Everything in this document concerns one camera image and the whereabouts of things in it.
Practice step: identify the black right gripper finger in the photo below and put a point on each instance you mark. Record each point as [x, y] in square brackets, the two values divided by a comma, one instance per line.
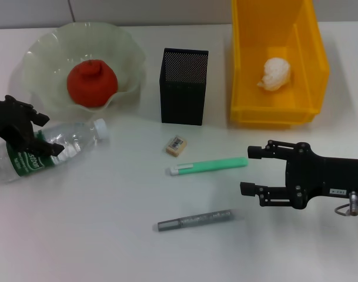
[247, 188]
[255, 152]

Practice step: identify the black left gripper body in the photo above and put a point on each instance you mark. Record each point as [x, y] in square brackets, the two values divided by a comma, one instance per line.
[8, 123]

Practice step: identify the black mesh pen holder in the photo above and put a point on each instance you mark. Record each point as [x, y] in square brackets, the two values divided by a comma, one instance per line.
[181, 97]

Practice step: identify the yellow plastic bin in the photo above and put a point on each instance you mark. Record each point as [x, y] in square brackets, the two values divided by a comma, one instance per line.
[255, 88]

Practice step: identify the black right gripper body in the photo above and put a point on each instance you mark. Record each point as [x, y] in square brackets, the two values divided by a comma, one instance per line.
[319, 179]

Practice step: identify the clear water bottle green label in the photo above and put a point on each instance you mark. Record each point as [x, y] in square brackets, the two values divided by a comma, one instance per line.
[76, 138]

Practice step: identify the beige eraser with barcode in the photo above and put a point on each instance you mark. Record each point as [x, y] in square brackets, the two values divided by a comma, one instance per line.
[175, 145]

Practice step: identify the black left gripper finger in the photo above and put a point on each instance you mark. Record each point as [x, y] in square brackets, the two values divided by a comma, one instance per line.
[37, 117]
[49, 148]

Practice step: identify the white paper ball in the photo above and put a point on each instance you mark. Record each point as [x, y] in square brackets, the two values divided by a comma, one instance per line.
[275, 73]

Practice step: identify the red round fruit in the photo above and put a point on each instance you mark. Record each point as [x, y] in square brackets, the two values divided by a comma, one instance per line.
[90, 85]

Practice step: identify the green pen white tip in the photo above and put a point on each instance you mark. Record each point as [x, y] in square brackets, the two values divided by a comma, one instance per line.
[211, 166]

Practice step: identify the pale green glass fruit plate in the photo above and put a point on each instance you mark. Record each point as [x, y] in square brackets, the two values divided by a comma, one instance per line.
[49, 58]

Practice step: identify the grey glitter marker pen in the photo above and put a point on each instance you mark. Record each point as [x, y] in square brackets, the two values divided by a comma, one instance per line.
[196, 220]

